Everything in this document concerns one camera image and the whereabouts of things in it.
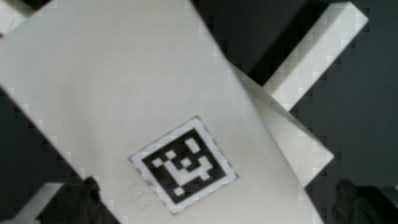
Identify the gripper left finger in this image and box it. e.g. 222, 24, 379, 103
5, 176, 121, 224

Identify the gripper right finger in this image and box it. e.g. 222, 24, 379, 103
332, 179, 398, 224

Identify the white cabinet top block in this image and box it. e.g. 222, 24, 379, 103
0, 0, 331, 224

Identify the white fence wall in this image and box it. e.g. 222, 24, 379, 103
265, 1, 368, 110

